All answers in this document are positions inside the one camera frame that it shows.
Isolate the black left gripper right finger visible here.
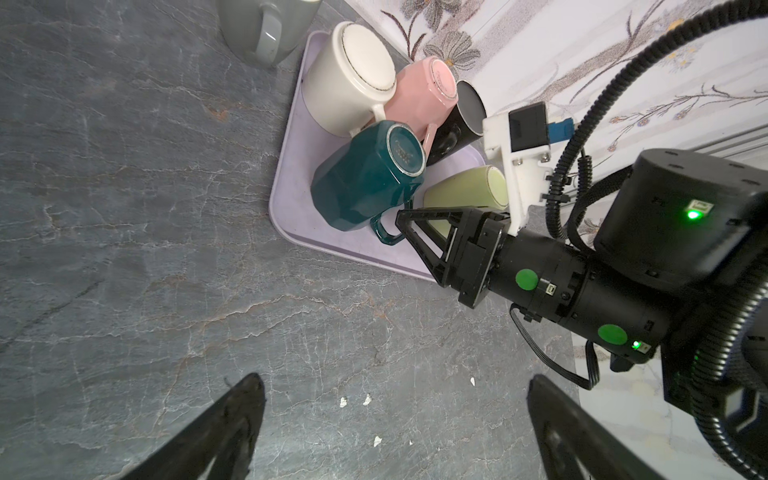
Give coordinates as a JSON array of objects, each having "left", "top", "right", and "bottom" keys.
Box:
[{"left": 527, "top": 374, "right": 661, "bottom": 479}]

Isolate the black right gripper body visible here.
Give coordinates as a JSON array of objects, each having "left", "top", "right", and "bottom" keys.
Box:
[{"left": 441, "top": 209, "right": 510, "bottom": 308}]

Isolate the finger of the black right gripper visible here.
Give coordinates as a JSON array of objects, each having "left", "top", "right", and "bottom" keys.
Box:
[{"left": 396, "top": 207, "right": 474, "bottom": 287}]

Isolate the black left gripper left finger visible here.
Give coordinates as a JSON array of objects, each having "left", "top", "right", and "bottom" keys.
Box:
[{"left": 125, "top": 372, "right": 266, "bottom": 479}]

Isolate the dark green ceramic mug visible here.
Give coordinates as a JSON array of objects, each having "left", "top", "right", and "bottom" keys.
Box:
[{"left": 310, "top": 120, "right": 426, "bottom": 246}]

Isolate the grey ceramic mug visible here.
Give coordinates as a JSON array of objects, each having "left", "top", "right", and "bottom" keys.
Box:
[{"left": 216, "top": 0, "right": 322, "bottom": 68}]

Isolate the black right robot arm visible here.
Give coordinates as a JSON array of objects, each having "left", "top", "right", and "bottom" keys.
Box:
[{"left": 396, "top": 149, "right": 767, "bottom": 420}]

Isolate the light green ceramic mug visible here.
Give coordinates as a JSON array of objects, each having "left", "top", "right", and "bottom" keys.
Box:
[{"left": 423, "top": 165, "right": 509, "bottom": 211}]

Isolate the black ceramic mug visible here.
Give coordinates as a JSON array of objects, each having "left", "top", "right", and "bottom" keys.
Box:
[{"left": 427, "top": 80, "right": 487, "bottom": 166}]

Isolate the pink ceramic mug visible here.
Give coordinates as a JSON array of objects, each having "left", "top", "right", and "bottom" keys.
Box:
[{"left": 384, "top": 56, "right": 458, "bottom": 157}]

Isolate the white ceramic mug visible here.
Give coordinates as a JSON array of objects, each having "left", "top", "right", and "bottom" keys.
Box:
[{"left": 302, "top": 21, "right": 397, "bottom": 137}]

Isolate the black corrugated right cable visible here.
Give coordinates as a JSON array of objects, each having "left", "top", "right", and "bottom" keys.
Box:
[{"left": 544, "top": 0, "right": 768, "bottom": 241}]

